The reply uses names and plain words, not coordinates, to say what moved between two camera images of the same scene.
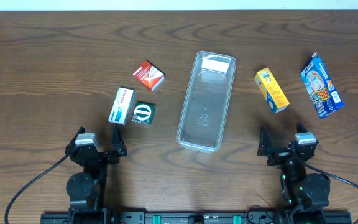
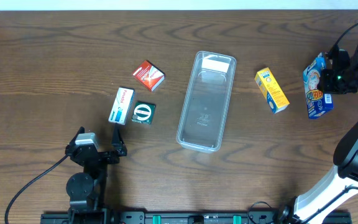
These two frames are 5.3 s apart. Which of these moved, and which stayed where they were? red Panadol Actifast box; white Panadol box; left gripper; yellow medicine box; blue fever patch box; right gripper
Moved: right gripper; blue fever patch box
Stayed: left gripper; white Panadol box; yellow medicine box; red Panadol Actifast box
